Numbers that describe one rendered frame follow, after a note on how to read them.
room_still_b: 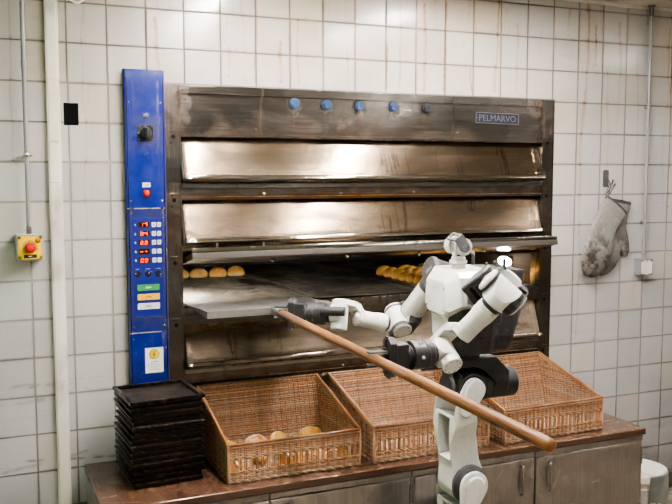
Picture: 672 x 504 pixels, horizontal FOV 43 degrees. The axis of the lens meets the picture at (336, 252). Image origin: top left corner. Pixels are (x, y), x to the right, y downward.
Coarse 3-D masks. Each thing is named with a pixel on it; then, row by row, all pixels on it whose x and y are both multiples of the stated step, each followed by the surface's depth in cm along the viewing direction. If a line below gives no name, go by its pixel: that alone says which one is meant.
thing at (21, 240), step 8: (16, 240) 319; (24, 240) 320; (32, 240) 321; (40, 240) 322; (16, 248) 319; (24, 248) 320; (40, 248) 322; (16, 256) 320; (24, 256) 320; (32, 256) 321; (40, 256) 323
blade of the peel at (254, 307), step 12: (252, 300) 372; (264, 300) 372; (276, 300) 372; (300, 300) 372; (312, 300) 372; (204, 312) 333; (216, 312) 330; (228, 312) 332; (240, 312) 334; (252, 312) 335; (264, 312) 337
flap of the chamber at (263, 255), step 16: (528, 240) 403; (544, 240) 406; (192, 256) 339; (208, 256) 341; (224, 256) 344; (240, 256) 346; (256, 256) 349; (272, 256) 354; (288, 256) 359; (304, 256) 365; (320, 256) 371; (336, 256) 377; (352, 256) 383; (368, 256) 390
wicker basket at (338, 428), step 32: (224, 384) 361; (256, 384) 366; (288, 384) 371; (320, 384) 373; (224, 416) 358; (256, 416) 364; (288, 416) 369; (320, 416) 374; (224, 448) 319; (256, 448) 320; (288, 448) 325; (320, 448) 330; (352, 448) 343; (224, 480) 320; (256, 480) 321
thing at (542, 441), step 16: (288, 320) 320; (304, 320) 307; (320, 336) 289; (336, 336) 279; (352, 352) 264; (384, 368) 243; (400, 368) 235; (416, 384) 225; (432, 384) 218; (448, 400) 210; (464, 400) 203; (480, 416) 196; (496, 416) 191; (512, 432) 184; (528, 432) 179; (544, 448) 174
